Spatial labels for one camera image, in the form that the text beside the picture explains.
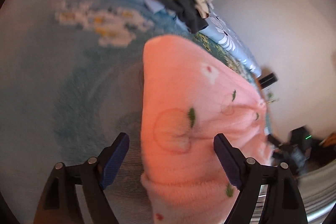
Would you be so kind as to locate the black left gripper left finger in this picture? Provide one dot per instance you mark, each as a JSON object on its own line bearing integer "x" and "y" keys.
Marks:
{"x": 59, "y": 202}

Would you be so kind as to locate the pink fleece garment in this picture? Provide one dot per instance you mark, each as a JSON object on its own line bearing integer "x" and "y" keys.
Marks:
{"x": 189, "y": 97}

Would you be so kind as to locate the black speaker box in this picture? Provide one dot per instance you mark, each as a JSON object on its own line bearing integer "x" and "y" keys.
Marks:
{"x": 268, "y": 80}

